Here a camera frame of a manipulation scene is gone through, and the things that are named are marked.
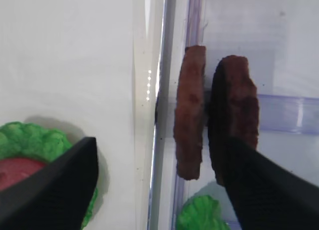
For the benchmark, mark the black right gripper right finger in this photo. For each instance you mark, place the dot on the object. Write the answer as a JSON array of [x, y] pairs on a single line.
[[265, 196]]

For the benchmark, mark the clear acrylic right rack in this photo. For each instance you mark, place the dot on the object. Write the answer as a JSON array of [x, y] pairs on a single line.
[[280, 38]]

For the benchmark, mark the brown meat patty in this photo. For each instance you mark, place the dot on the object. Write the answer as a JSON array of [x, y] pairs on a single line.
[[233, 110], [189, 113]]

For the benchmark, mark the white rectangular tray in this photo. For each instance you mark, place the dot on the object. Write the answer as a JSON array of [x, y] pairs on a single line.
[[89, 67]]

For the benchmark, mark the green lettuce leaf in rack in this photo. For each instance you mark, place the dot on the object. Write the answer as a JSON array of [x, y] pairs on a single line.
[[201, 213]]

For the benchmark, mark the red tomato slice on burger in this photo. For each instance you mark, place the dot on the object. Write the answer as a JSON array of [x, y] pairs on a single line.
[[14, 170]]

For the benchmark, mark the green lettuce leaf on bun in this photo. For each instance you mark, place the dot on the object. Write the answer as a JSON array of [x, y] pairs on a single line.
[[19, 140]]

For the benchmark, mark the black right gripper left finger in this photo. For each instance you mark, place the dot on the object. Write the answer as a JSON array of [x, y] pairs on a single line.
[[56, 197]]

